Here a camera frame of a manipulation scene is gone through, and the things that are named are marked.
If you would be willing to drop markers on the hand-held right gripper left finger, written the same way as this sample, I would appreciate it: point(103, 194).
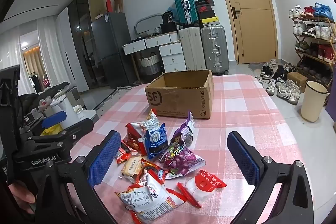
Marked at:
point(105, 158)

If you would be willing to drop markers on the white suitcase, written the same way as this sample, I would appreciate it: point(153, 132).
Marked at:
point(191, 49)

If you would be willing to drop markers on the clear cracker packet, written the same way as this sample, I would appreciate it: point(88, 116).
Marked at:
point(131, 167)

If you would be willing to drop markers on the cluster of sneakers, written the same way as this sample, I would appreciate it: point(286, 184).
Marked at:
point(282, 85)

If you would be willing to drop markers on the teal suitcase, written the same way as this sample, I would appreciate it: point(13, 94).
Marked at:
point(183, 6)

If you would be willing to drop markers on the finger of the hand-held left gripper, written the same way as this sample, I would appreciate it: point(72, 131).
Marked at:
point(76, 129)
point(53, 119)

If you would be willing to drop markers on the wide black box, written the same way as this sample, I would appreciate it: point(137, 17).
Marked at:
point(169, 27)

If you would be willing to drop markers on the white cabinet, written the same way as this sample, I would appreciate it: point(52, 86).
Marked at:
point(71, 56)

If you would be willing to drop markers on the arched mirror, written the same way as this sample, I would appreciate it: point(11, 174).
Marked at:
point(148, 23)

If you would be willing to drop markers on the tan wooden door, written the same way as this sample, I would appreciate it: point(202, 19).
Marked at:
point(249, 35)

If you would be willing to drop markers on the blue plastic bag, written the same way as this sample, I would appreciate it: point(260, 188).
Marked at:
point(172, 9)

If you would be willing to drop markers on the white sheer curtains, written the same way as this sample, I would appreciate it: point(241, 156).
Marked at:
point(47, 43)

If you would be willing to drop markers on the red wafer packet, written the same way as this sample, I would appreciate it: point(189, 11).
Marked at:
point(132, 138)

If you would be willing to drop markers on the plain black shoe box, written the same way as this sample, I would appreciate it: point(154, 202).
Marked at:
point(207, 14)

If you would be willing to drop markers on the black box with white label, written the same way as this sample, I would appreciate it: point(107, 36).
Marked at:
point(168, 17)

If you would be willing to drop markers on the yellow black shoe box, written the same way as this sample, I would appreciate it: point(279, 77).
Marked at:
point(210, 22)

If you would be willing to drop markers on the blue cookie packet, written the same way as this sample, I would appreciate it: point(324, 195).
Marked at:
point(156, 141)

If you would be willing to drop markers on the silver suitcase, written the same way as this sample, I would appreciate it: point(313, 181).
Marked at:
point(214, 48)

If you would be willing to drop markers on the white red chips packet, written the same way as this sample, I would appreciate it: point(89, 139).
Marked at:
point(145, 124)

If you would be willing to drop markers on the wooden shoe rack with shoes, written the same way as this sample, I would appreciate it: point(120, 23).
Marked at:
point(319, 29)

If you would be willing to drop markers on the red black shoe box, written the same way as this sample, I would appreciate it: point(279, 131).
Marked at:
point(204, 8)

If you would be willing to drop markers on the small red snack packet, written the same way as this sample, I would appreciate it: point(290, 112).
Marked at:
point(122, 154)

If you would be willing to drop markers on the red flat box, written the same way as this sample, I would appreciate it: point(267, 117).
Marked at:
point(109, 5)

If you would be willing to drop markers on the small brown cardboard box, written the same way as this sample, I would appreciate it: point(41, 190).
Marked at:
point(296, 79)

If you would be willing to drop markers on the brown cardboard carton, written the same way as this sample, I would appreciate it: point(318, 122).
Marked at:
point(118, 5)

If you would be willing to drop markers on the cream bucket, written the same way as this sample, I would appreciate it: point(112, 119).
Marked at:
point(313, 103)

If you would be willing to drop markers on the dark glass wardrobe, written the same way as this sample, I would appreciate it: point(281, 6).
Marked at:
point(84, 37)

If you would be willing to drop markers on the white woven basket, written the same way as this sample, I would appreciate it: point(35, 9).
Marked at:
point(149, 65)

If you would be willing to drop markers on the large white red snack bag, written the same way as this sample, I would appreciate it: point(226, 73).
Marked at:
point(147, 199)

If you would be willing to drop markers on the white desk with drawers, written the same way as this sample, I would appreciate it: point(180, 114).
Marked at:
point(170, 52)

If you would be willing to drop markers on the yellow plastic bag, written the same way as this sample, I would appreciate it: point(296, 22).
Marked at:
point(51, 130)

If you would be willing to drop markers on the white flat appliance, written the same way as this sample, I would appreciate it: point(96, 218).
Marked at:
point(88, 113)

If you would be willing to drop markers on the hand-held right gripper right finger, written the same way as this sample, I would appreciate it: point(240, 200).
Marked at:
point(244, 158)

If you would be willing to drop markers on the red plastic stick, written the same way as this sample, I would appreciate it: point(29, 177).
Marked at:
point(194, 200)
point(185, 191)

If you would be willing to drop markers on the red white round-window packet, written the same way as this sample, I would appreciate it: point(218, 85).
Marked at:
point(207, 183)

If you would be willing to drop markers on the dark grey fridge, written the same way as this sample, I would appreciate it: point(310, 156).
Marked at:
point(113, 48)

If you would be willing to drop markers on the white kettle appliance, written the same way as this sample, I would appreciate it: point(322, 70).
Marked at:
point(69, 111)

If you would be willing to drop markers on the person's left hand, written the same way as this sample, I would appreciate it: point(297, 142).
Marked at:
point(19, 196)

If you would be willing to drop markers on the small purple candy packet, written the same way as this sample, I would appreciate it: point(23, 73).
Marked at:
point(183, 133)

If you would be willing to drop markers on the grey dotted floor mat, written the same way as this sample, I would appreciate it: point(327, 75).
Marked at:
point(113, 95)

